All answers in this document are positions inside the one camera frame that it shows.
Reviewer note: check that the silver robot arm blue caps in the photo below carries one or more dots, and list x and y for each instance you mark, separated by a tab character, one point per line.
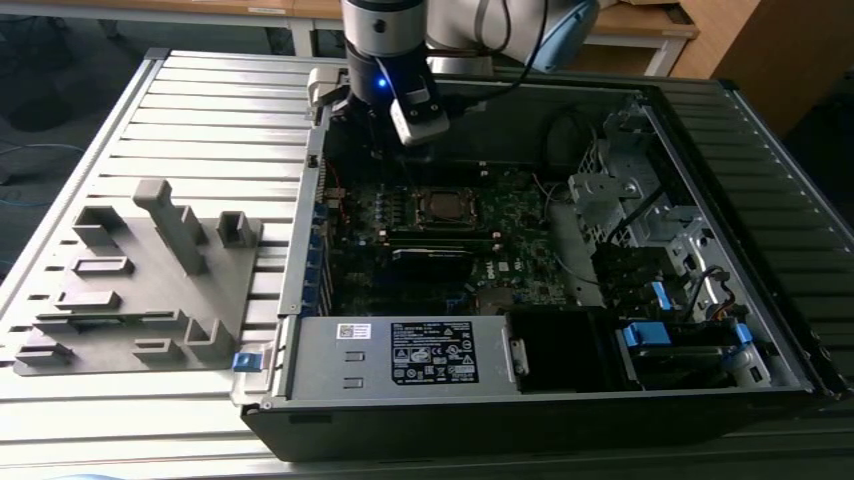
381	25

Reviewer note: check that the RAM slot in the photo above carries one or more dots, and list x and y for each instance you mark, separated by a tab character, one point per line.
434	231
441	241

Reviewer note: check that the black graphics card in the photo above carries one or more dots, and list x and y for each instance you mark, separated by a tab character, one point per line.
430	265

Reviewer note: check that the green motherboard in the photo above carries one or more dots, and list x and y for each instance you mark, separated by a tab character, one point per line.
528	250

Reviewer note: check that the silver metal drive cage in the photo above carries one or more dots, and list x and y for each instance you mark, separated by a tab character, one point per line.
608	190

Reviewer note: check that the brown chipset heatsink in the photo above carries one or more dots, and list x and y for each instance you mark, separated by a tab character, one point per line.
496	297

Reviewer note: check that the grey parts rack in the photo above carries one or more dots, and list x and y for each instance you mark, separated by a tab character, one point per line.
154	300

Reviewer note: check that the blue case latch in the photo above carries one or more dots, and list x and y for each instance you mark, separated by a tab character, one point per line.
248	362

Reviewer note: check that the grey power supply unit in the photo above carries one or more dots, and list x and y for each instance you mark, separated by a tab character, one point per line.
334	380

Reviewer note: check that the black fan shroud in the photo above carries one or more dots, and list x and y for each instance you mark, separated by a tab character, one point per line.
561	350

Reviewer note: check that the blue drive bay tab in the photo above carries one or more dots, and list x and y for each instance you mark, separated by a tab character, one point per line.
660	296

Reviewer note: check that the wooden cabinet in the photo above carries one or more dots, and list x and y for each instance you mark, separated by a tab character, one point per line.
788	50

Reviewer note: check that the hard disk in blue carrier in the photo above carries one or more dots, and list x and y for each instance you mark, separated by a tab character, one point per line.
644	335

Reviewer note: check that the black open PC case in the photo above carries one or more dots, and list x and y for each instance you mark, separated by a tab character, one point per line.
468	430

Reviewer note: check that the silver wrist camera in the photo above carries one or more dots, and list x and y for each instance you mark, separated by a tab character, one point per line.
421	125

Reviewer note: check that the wooden desk white frame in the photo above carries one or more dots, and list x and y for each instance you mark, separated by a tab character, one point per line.
635	27

